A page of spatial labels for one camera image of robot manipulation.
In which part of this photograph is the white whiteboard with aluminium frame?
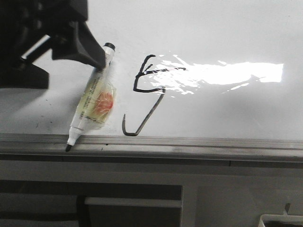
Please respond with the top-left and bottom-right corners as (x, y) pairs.
(0, 0), (303, 162)

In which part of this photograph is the white bin with dark contents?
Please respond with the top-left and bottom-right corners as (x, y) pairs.
(258, 214), (303, 227)

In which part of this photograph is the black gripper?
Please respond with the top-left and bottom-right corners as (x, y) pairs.
(0, 0), (106, 89)

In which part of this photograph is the white marker with yellowed tape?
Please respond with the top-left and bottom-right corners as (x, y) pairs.
(65, 43), (116, 152)

